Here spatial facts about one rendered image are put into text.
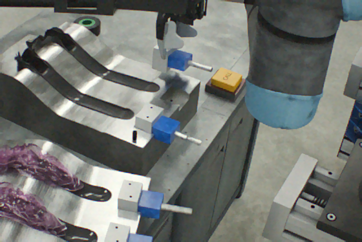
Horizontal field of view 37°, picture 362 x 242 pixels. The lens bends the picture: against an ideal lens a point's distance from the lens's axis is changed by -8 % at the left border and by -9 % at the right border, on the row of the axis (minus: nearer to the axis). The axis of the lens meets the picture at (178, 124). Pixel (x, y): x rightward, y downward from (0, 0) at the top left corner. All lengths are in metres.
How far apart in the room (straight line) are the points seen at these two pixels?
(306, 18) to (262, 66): 0.07
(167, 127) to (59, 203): 0.27
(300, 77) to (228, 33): 1.17
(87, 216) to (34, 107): 0.31
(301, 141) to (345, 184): 1.73
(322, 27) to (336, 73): 2.70
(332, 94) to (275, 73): 2.49
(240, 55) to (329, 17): 1.09
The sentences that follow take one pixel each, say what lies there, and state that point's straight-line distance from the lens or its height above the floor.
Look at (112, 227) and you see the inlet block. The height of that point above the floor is 0.88.
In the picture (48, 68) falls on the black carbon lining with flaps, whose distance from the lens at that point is 1.25.
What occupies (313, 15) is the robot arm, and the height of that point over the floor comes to 1.41.
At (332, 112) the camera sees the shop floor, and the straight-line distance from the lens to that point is 2.84.
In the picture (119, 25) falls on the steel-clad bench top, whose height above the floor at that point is 0.80.
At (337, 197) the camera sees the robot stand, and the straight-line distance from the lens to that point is 0.85.
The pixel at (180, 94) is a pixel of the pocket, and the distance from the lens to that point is 1.24.
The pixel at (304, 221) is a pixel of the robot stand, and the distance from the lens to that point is 0.88.
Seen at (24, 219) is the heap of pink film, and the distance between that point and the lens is 0.95.
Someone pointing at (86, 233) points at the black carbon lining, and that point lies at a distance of 0.98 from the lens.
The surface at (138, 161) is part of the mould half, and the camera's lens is 1.11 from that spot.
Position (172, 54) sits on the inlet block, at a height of 0.94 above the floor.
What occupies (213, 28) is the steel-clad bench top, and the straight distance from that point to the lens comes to 1.67.
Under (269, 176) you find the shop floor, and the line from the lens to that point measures 2.38.
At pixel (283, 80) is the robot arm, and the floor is 1.34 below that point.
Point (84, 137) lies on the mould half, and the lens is 1.16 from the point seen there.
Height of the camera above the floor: 1.61
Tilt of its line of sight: 39 degrees down
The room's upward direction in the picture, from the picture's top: 6 degrees clockwise
